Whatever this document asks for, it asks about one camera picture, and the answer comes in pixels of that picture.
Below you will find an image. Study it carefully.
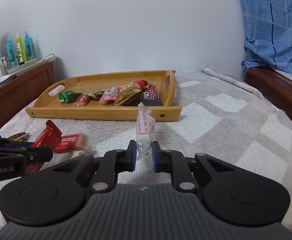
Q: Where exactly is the brown chocolate cone snack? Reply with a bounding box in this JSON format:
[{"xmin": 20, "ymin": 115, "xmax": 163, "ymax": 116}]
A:
[{"xmin": 8, "ymin": 132, "xmax": 30, "ymax": 142}]

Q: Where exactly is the clear white candy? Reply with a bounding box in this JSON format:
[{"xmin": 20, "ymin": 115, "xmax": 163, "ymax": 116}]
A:
[{"xmin": 136, "ymin": 102, "xmax": 156, "ymax": 160}]

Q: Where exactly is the red Biscoff biscuit packet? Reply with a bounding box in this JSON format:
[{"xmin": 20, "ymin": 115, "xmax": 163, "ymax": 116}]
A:
[{"xmin": 53, "ymin": 133, "xmax": 85, "ymax": 153}]

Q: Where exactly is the long red wafer bar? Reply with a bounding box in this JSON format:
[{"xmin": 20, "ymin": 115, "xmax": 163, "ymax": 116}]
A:
[{"xmin": 25, "ymin": 120, "xmax": 62, "ymax": 175}]

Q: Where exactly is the red black snack bar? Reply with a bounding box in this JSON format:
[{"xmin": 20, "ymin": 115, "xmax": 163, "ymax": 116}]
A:
[{"xmin": 142, "ymin": 83, "xmax": 163, "ymax": 106}]

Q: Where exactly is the pink pastry packet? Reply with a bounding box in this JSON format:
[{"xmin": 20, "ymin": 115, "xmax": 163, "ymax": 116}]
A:
[{"xmin": 99, "ymin": 86, "xmax": 118, "ymax": 103}]

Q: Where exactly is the red gold peanut bag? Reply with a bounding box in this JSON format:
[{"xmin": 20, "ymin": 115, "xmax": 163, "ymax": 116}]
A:
[{"xmin": 113, "ymin": 80, "xmax": 148, "ymax": 106}]

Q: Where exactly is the gold foil snack packet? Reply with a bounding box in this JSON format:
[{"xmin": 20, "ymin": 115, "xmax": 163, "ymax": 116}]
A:
[{"xmin": 83, "ymin": 89, "xmax": 105, "ymax": 100}]

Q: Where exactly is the green foil snack packet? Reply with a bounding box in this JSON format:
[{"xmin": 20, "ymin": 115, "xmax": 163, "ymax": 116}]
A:
[{"xmin": 58, "ymin": 90, "xmax": 81, "ymax": 103}]

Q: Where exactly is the clear bag nougat snack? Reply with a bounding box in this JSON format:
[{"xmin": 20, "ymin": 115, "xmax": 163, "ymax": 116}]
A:
[{"xmin": 70, "ymin": 149, "xmax": 92, "ymax": 159}]

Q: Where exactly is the brown wooden cabinet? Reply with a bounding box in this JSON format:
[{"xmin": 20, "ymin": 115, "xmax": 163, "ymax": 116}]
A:
[{"xmin": 0, "ymin": 62, "xmax": 56, "ymax": 129}]

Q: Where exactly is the grey white checked blanket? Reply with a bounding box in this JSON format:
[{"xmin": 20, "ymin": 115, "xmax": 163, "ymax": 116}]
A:
[{"xmin": 0, "ymin": 68, "xmax": 292, "ymax": 232}]

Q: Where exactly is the teal spray bottle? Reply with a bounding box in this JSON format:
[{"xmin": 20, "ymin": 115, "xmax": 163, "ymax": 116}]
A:
[
  {"xmin": 24, "ymin": 31, "xmax": 35, "ymax": 61},
  {"xmin": 6, "ymin": 35, "xmax": 18, "ymax": 69}
]

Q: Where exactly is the green spray bottle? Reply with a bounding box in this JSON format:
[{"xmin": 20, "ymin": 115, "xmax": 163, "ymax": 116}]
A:
[{"xmin": 16, "ymin": 32, "xmax": 26, "ymax": 64}]

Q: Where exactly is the blue plaid bedding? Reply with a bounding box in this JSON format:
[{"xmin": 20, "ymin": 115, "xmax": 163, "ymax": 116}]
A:
[{"xmin": 240, "ymin": 0, "xmax": 292, "ymax": 74}]

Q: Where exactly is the brown wooden bed frame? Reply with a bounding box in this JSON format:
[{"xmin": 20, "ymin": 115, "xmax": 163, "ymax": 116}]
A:
[{"xmin": 245, "ymin": 65, "xmax": 292, "ymax": 120}]

